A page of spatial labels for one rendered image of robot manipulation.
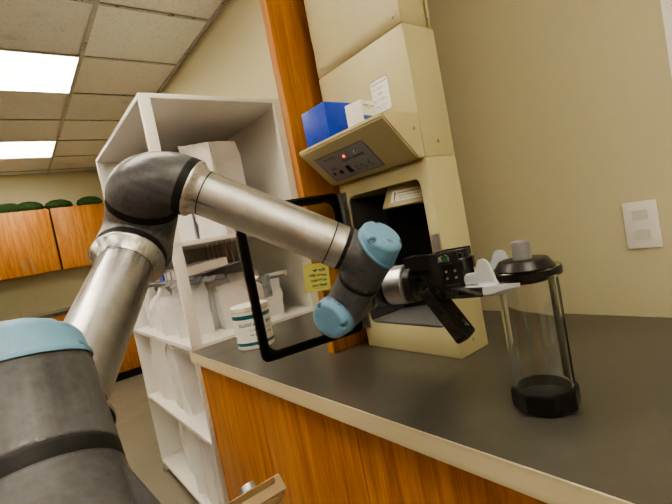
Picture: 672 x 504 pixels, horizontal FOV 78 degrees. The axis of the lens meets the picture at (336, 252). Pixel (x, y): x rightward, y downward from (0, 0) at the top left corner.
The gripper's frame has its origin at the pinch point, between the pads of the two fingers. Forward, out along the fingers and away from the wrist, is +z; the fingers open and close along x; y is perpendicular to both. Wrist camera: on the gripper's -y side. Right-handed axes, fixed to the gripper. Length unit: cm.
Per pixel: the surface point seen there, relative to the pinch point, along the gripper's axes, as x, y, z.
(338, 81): 25, 54, -42
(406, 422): -11.3, -20.0, -20.5
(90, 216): 164, 105, -519
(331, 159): 17, 34, -44
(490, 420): -7.2, -20.4, -7.4
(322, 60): 26, 62, -46
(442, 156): 24.5, 26.9, -18.3
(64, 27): 41, 157, -216
